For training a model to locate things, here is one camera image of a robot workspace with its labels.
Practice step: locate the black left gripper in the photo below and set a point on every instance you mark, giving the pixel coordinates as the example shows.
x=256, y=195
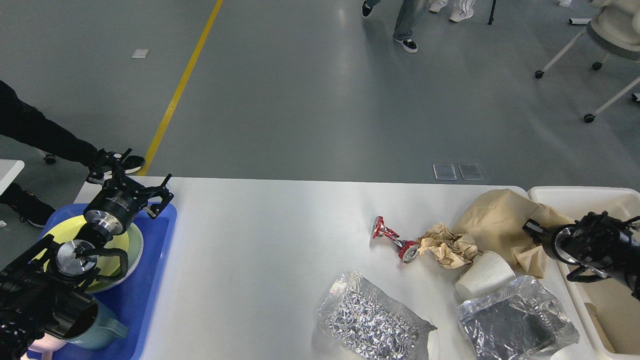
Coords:
x=112, y=211

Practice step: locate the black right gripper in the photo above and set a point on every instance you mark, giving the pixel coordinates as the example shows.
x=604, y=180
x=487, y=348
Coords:
x=549, y=237

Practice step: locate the brown paper bag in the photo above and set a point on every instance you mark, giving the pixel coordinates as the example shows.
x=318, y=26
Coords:
x=495, y=219

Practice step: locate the white paper cup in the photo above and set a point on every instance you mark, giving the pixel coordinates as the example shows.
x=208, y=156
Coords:
x=488, y=273

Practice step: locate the yellow plastic plate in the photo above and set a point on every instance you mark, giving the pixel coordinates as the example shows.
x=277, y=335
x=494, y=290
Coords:
x=65, y=232

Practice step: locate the silver foil bag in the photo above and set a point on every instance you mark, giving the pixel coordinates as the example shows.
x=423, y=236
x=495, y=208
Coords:
x=363, y=319
x=522, y=320

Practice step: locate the teal mug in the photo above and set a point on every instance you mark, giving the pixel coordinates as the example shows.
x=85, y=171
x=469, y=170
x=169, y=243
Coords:
x=96, y=328

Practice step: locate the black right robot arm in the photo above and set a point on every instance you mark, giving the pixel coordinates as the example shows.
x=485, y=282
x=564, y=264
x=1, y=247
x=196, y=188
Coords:
x=598, y=246

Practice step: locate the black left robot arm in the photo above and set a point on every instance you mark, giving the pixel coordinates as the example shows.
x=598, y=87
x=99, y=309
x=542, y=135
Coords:
x=44, y=290

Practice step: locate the white plastic bin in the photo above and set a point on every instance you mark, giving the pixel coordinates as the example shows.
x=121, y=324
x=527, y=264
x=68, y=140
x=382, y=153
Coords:
x=607, y=314

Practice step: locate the blue plastic tray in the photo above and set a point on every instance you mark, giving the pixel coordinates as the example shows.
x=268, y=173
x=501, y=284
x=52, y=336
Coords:
x=133, y=300

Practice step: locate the red snack wrapper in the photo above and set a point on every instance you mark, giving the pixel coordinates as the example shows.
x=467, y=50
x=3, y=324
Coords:
x=407, y=250

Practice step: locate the pink ribbed mug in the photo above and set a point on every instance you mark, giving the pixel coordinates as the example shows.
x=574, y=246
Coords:
x=47, y=345

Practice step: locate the white rolling chair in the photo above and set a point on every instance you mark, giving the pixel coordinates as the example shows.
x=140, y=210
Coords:
x=615, y=28

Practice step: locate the person in grey jeans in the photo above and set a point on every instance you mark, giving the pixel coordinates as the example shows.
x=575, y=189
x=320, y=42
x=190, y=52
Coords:
x=409, y=14

